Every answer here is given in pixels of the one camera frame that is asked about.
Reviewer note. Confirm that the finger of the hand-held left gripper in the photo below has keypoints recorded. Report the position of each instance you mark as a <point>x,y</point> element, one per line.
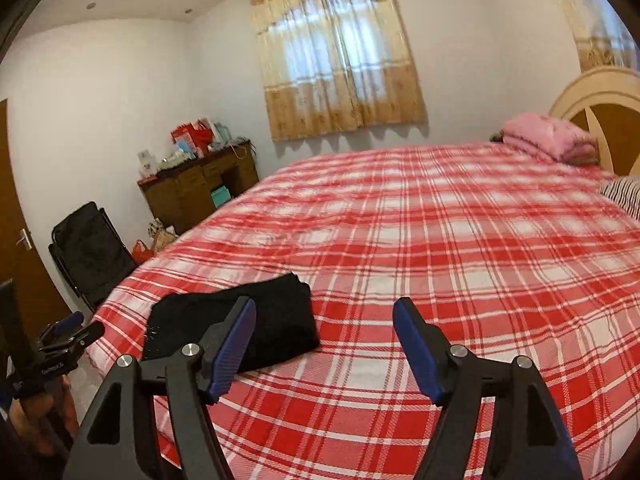
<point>85,336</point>
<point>70,321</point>

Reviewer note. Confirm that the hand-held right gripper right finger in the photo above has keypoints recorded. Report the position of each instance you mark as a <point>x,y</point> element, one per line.
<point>417,355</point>

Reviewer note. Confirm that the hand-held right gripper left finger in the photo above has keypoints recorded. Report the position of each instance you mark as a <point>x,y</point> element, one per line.
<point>232,355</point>

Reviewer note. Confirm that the black pants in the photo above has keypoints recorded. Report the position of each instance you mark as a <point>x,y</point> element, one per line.
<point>280,320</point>

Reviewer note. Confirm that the person's left hand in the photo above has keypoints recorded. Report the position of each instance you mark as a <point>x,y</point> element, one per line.
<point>22,415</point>

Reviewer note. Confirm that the black folding chair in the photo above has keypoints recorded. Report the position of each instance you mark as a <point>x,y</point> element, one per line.
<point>90,250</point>

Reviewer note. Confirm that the red plastic bag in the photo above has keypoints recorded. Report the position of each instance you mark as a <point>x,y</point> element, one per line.
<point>141,252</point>

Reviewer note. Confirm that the red plaid bed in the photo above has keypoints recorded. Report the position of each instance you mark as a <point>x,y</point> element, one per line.
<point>425,240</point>

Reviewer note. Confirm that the patterned bag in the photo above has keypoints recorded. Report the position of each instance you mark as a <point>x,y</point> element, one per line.
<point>162,235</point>

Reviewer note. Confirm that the brown wooden door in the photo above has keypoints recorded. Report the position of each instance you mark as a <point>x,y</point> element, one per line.
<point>20,200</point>

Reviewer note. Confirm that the teal box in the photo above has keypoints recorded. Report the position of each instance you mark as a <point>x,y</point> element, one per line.
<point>221,196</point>

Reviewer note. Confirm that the brown wooden desk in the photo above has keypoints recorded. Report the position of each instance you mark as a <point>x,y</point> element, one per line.
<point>190,190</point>

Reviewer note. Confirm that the red gift bag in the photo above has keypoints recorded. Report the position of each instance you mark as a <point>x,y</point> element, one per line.
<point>192,136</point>

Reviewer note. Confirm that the white teal paper bag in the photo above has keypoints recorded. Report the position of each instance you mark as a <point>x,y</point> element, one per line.
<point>222,132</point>

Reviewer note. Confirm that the pink folded quilt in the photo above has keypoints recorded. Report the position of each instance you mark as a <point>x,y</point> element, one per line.
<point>545,135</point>

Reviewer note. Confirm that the striped pillow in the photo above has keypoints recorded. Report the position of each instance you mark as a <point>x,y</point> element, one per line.
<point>622,195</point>

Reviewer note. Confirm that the beige floral curtain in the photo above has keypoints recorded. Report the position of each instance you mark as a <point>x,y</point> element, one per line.
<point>595,25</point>
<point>340,60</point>

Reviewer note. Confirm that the cream wooden headboard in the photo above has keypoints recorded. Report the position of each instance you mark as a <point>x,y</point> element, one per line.
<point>590,92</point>

